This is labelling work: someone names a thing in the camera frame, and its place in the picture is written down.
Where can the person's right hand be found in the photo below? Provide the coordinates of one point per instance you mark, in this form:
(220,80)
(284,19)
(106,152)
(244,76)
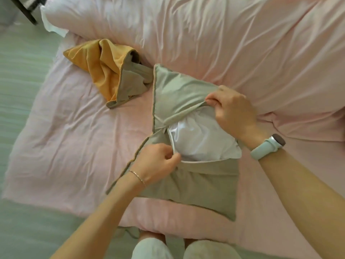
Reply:
(234,113)

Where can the person's left hand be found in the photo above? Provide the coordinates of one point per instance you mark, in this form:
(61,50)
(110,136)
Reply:
(153,164)

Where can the white pillow insert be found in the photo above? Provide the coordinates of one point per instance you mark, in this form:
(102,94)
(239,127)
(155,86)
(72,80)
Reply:
(204,140)

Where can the grey and orange pillowcase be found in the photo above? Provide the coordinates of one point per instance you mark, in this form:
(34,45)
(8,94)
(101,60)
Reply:
(102,64)
(202,191)

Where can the pink bed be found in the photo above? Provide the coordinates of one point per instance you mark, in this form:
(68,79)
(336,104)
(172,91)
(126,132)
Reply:
(67,145)

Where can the person's right forearm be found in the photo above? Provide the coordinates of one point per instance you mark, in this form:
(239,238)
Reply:
(304,202)

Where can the person's left forearm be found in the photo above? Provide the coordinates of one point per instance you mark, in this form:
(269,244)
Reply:
(99,223)

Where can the person's left leg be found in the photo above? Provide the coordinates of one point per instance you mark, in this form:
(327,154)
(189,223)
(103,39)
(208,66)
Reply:
(152,236)

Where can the person's leg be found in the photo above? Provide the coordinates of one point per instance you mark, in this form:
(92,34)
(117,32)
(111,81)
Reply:
(152,236)
(191,241)

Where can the person's right leg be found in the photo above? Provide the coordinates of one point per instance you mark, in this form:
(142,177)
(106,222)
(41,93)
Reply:
(191,241)

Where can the person's white shorts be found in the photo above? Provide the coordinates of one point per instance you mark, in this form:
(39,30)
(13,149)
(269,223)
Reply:
(210,250)

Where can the white smartwatch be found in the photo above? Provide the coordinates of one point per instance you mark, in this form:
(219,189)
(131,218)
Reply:
(264,149)

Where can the pink ruffled duvet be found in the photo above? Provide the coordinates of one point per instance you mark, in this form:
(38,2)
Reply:
(242,45)

